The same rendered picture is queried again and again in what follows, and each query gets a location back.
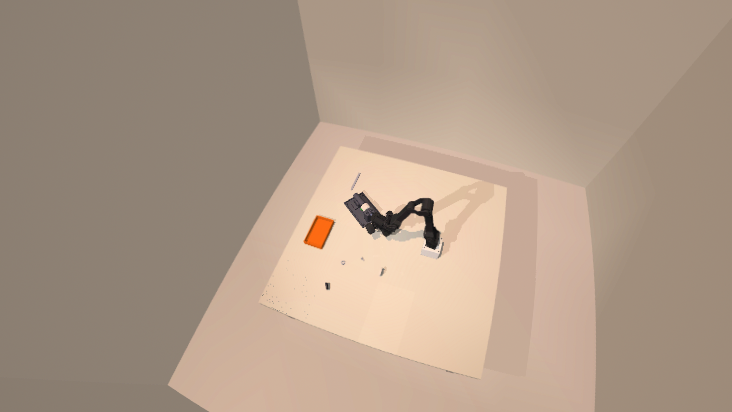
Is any orange open tray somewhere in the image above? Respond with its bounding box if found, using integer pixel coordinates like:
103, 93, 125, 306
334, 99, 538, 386
304, 215, 334, 249

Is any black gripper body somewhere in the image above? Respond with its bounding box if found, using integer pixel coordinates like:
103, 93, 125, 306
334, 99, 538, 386
365, 211, 393, 235

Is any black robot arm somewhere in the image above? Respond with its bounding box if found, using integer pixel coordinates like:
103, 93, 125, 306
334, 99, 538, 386
371, 198, 440, 250

